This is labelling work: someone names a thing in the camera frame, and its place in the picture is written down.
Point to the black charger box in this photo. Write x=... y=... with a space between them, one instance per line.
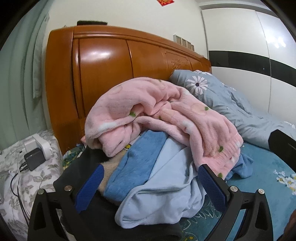
x=34 y=160

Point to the wooden headboard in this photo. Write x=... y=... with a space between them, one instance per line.
x=101 y=64

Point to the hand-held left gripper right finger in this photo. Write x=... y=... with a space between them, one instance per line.
x=211 y=187

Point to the white wall switch panel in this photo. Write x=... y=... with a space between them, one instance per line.
x=177 y=39

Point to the blue terry garment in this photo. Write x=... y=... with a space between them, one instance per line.
x=134 y=162

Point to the white charger box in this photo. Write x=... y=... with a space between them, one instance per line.
x=39 y=142

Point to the pale green curtain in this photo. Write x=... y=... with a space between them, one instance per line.
x=20 y=81

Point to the grey floral nightstand cloth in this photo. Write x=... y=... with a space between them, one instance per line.
x=41 y=178

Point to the teal floral bedsheet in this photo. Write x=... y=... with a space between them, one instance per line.
x=261 y=166

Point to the white wardrobe with black stripe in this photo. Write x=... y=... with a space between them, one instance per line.
x=242 y=30

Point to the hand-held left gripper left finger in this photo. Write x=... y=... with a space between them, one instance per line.
x=89 y=187

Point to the pink fleece pajama garment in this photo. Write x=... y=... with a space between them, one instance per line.
x=143 y=102

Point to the grey blue floral duvet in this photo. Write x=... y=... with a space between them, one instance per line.
x=231 y=104

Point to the black garment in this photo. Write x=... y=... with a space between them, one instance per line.
x=78 y=166

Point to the light blue garment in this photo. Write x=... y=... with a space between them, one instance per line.
x=161 y=185

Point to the beige garment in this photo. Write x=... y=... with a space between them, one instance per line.
x=108 y=172

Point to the red wall decoration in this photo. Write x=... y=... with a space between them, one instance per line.
x=165 y=2

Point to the black object on headboard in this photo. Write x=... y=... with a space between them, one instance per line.
x=92 y=22

